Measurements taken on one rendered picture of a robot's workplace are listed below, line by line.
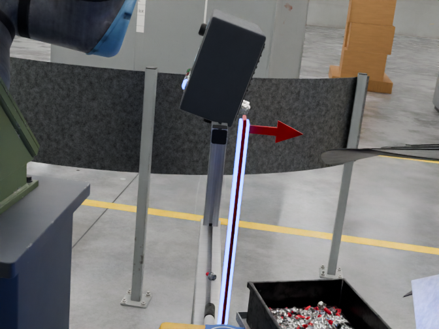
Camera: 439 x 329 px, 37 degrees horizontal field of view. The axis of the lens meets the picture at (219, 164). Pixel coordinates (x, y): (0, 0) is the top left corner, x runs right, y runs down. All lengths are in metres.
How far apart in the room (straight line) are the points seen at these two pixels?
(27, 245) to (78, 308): 1.91
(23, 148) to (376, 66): 8.11
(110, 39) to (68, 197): 0.24
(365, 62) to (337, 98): 6.05
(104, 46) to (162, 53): 6.03
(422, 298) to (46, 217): 0.49
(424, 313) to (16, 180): 0.56
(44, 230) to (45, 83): 1.74
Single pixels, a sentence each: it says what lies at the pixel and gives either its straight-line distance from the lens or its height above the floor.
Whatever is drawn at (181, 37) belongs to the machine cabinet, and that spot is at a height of 0.64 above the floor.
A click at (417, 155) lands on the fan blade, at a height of 1.19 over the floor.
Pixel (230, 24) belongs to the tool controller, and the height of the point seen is 1.24.
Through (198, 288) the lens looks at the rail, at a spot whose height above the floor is 0.86.
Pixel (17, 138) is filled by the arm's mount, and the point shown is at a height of 1.09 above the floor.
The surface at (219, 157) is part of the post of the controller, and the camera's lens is 1.23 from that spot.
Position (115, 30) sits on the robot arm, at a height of 1.25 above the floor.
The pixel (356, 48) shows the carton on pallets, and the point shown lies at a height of 0.54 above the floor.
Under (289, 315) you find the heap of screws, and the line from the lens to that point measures 1.03.
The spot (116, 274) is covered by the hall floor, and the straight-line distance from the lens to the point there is 2.99.
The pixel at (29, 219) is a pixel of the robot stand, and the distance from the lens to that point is 0.90.
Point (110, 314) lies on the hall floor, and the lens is 2.68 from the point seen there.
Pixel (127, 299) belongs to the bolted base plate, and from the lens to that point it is 2.77.
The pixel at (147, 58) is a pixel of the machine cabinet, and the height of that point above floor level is 0.39.
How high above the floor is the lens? 1.34
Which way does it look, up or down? 16 degrees down
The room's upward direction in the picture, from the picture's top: 6 degrees clockwise
